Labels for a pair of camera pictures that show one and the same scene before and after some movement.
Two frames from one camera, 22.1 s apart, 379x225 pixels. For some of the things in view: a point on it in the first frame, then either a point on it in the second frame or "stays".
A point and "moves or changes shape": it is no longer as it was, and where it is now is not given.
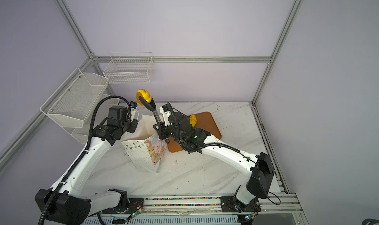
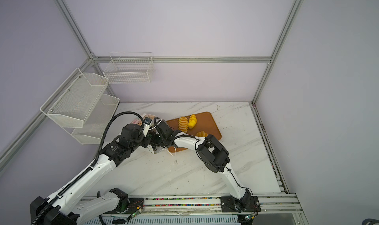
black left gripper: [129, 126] -> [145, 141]
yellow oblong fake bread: [193, 120] stays
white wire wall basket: [130, 67] stays
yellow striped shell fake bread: [144, 93] moves or changes shape
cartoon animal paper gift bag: [145, 147] moves or changes shape
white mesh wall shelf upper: [71, 104] stays
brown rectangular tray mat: [205, 121] stays
